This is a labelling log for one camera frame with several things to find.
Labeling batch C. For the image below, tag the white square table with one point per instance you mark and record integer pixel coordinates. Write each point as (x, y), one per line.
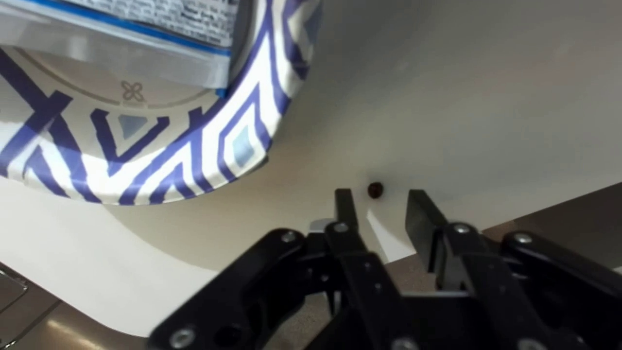
(497, 107)

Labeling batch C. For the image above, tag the blue white packet in bowl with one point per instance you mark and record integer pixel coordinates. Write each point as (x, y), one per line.
(184, 41)

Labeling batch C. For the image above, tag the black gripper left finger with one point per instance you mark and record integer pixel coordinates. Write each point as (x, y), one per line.
(369, 290)

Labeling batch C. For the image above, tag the small brown candy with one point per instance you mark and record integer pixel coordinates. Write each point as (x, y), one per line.
(376, 189)

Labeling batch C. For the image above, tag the patterned paper bowl far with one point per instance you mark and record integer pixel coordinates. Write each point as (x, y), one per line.
(79, 133)

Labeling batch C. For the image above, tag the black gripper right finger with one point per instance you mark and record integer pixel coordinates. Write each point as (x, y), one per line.
(464, 261)

